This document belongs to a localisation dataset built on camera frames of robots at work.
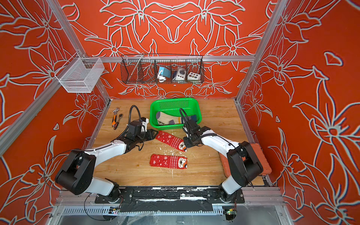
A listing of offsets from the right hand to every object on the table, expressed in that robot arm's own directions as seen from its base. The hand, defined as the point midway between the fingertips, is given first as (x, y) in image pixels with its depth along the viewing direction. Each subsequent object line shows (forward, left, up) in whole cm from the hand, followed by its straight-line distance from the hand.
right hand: (185, 142), depth 88 cm
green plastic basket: (+38, +10, -6) cm, 40 cm away
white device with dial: (+36, +3, +27) cm, 45 cm away
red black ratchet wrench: (+17, +52, -4) cm, 55 cm away
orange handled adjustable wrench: (+22, +55, -4) cm, 59 cm away
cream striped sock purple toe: (+20, +14, 0) cm, 24 cm away
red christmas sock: (-11, +10, -5) cm, 16 cm away
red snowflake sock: (+4, +9, -5) cm, 11 cm away
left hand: (+6, +18, +4) cm, 20 cm away
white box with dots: (+39, -5, +24) cm, 46 cm away
